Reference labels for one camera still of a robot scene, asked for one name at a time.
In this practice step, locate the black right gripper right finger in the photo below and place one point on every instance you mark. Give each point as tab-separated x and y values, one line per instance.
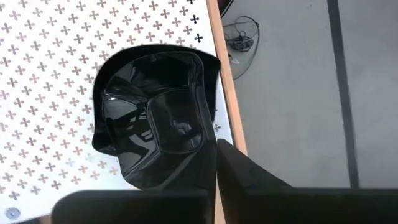
280	205

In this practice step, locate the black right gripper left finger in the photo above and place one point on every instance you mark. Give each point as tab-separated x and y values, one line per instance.
130	208

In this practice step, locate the black rounded mini plate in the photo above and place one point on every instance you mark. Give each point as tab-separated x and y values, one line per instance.
140	124

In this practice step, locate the white perforated metal shelf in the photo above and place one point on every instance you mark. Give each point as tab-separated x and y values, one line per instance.
46	93

